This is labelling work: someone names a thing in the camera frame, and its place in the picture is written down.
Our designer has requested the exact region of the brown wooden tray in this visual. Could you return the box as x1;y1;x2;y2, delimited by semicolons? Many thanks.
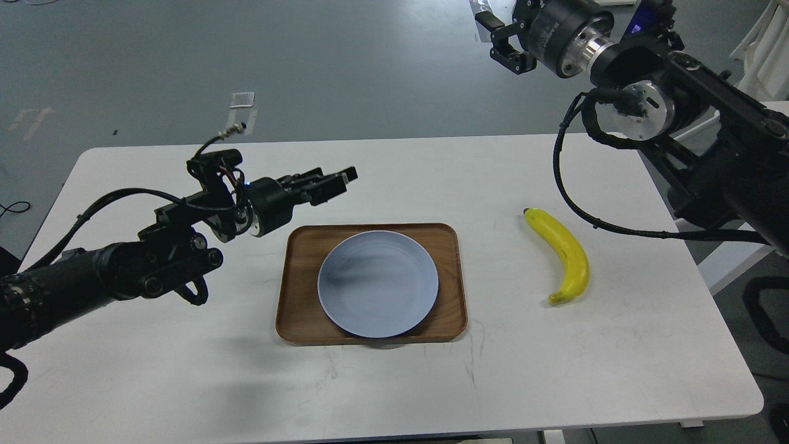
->
274;223;468;347

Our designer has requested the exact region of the yellow banana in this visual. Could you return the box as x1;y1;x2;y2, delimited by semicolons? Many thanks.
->
522;207;590;306

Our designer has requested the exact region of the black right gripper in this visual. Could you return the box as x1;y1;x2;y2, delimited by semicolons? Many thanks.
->
475;1;615;78

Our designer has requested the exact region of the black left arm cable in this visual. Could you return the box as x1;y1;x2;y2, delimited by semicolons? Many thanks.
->
25;188;186;272

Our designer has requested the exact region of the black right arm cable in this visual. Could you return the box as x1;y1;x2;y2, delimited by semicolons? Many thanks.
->
552;89;765;242

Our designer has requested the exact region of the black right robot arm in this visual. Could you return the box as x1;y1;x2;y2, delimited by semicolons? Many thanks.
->
474;1;788;255

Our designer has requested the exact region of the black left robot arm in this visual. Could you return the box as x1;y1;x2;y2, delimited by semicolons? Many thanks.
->
2;147;358;406

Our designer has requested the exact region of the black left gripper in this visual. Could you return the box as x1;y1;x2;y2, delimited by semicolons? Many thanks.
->
245;166;358;238

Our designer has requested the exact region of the light blue round plate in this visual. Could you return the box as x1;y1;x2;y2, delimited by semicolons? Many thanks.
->
317;230;439;339

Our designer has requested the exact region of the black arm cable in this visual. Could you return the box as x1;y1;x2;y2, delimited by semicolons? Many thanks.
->
25;188;186;272
552;89;765;242

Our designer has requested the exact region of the white chair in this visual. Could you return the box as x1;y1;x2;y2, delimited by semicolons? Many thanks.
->
729;1;788;101

